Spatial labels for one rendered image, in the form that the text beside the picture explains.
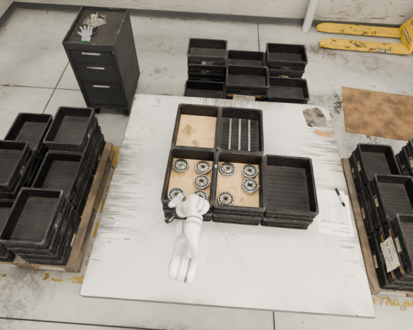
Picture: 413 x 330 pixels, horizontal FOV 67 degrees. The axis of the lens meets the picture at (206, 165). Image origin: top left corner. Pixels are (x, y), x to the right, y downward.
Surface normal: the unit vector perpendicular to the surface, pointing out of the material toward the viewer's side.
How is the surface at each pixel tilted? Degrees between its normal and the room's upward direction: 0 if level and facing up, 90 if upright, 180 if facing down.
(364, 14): 90
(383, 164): 0
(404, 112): 0
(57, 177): 0
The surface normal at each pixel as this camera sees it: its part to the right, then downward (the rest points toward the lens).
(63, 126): 0.03, -0.58
